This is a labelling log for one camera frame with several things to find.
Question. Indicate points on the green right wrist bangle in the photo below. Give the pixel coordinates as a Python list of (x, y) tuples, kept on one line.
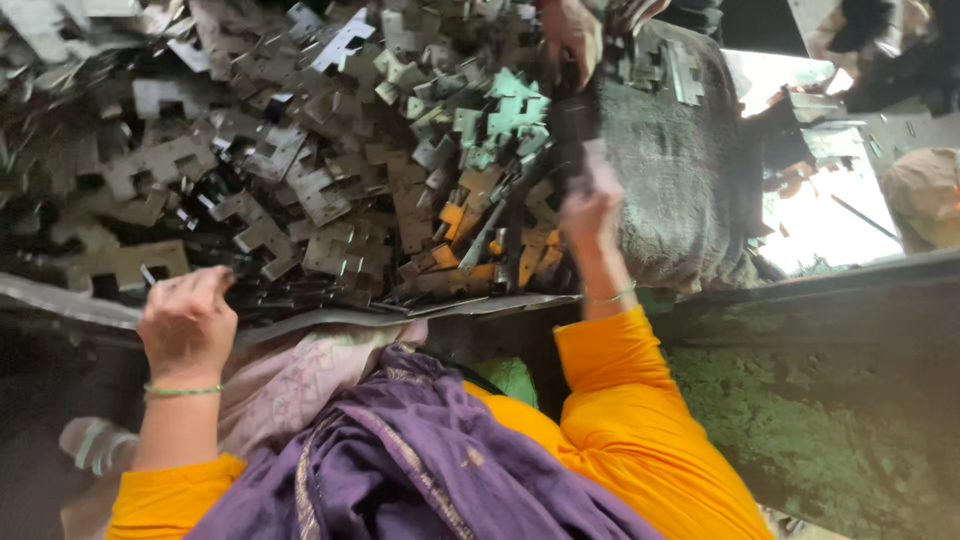
[(616, 295)]

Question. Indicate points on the person's left hand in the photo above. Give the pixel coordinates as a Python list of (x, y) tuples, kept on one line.
[(187, 330)]

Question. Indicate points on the heap of stamped metal pieces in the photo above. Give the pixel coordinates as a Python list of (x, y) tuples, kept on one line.
[(300, 157)]

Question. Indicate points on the person's left fingers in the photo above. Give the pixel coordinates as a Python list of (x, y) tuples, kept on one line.
[(196, 276)]

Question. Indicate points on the person's right fingers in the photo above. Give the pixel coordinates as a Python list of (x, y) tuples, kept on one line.
[(602, 171)]

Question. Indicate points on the orange long-sleeved top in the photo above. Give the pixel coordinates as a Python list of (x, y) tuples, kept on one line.
[(630, 442)]

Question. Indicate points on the thin dark metal rod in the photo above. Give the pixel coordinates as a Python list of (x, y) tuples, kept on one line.
[(862, 217)]

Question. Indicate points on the dark metal beam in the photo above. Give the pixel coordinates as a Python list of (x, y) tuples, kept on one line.
[(810, 300)]

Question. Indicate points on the bent grey metal sheet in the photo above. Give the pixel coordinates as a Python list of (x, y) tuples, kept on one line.
[(67, 304)]

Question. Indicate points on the green cloth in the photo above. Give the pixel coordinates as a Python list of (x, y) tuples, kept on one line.
[(514, 379)]

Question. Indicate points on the green left wrist bangle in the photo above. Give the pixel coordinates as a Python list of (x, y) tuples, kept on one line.
[(184, 390)]

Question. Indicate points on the grey woven sack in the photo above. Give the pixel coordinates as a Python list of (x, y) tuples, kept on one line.
[(675, 180)]

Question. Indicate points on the pale pink patterned cloth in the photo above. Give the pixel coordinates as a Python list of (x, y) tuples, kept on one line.
[(300, 382)]

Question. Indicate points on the tan cloth bundle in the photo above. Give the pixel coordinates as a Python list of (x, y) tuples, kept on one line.
[(926, 199)]

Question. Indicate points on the purple scarf with woven border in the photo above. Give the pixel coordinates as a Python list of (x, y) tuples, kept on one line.
[(420, 465)]

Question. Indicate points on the person's right hand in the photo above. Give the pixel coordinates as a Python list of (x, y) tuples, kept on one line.
[(592, 225)]

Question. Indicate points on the green wrist bangle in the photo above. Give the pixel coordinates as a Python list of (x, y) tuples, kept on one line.
[(616, 295), (184, 390)]

